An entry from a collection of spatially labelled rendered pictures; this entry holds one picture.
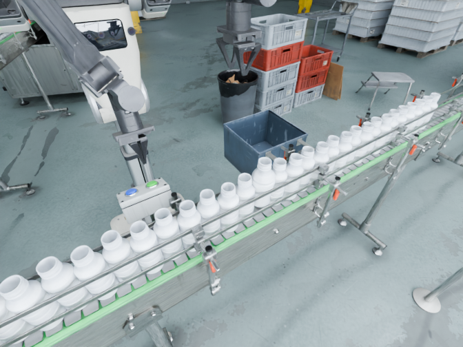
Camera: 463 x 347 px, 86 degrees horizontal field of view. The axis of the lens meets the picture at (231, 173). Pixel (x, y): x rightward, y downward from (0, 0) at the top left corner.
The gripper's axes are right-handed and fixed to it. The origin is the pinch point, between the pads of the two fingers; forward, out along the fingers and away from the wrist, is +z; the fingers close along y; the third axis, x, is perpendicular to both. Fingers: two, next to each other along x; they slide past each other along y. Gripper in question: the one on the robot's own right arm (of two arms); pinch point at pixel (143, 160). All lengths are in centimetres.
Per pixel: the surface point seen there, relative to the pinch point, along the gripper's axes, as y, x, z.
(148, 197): -2.6, -3.8, 9.2
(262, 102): 172, 174, 30
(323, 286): 81, 12, 122
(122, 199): -9.0, -1.5, 7.8
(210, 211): 9.0, -18.2, 13.1
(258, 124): 74, 48, 16
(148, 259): -8.8, -17.7, 18.1
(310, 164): 45, -18, 13
